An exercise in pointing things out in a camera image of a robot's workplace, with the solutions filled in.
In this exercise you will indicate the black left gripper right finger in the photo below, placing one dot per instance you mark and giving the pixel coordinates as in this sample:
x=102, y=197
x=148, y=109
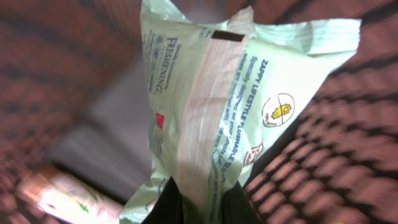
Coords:
x=236, y=208

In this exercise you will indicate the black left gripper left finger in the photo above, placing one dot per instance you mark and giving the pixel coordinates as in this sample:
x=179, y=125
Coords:
x=169, y=207

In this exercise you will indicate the white tube with gold cap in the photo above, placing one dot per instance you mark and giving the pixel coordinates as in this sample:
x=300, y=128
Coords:
x=65, y=197

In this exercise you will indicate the mint green wipes pack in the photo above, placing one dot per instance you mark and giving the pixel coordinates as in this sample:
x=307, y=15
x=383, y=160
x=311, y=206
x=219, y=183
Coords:
x=220, y=95

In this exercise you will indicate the grey plastic mesh basket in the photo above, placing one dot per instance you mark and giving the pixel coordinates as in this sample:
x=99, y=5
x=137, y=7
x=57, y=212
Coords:
x=72, y=94

